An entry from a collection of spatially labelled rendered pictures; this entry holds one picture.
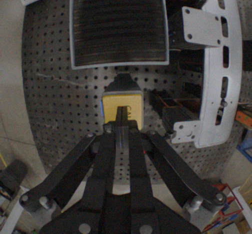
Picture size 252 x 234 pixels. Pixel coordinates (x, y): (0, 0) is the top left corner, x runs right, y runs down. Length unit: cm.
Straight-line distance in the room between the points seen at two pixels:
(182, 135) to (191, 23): 28
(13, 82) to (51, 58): 131
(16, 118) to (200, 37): 218
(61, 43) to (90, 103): 36
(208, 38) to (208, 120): 28
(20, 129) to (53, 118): 146
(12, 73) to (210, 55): 202
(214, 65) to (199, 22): 19
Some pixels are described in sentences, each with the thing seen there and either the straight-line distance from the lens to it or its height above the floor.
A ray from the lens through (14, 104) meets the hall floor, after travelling 211.
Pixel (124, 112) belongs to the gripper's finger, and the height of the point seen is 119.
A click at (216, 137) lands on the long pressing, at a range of 55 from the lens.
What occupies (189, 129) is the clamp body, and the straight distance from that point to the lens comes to 37.
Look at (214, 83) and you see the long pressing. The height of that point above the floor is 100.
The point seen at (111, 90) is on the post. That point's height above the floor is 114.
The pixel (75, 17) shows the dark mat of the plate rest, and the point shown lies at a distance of 21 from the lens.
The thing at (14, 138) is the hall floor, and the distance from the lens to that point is 247.
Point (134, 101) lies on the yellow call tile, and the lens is 20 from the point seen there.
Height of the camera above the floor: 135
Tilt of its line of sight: 70 degrees down
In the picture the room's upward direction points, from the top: 180 degrees counter-clockwise
